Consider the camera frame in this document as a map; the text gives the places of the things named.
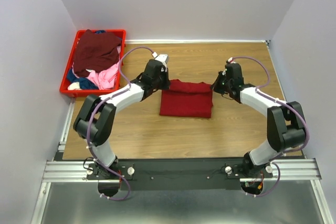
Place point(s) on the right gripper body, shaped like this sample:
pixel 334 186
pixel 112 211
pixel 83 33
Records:
pixel 221 85

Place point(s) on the pink t-shirt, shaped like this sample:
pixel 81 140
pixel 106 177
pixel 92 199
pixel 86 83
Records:
pixel 101 74

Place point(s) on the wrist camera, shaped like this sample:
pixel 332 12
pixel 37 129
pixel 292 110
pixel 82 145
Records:
pixel 228 61
pixel 163 58

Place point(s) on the navy blue t-shirt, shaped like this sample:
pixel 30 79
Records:
pixel 72 77

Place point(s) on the red t-shirt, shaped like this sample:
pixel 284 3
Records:
pixel 187 99

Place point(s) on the white garment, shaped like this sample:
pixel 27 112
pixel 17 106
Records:
pixel 74 86

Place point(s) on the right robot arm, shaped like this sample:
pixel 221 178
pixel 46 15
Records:
pixel 286 127

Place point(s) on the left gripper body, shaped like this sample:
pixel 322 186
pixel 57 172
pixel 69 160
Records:
pixel 162 83

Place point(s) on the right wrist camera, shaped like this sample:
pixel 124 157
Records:
pixel 228 61

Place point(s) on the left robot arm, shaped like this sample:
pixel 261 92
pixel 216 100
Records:
pixel 95 119

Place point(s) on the maroon t-shirt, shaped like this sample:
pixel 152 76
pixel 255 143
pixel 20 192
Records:
pixel 105 41

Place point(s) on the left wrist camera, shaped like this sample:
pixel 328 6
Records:
pixel 163 58

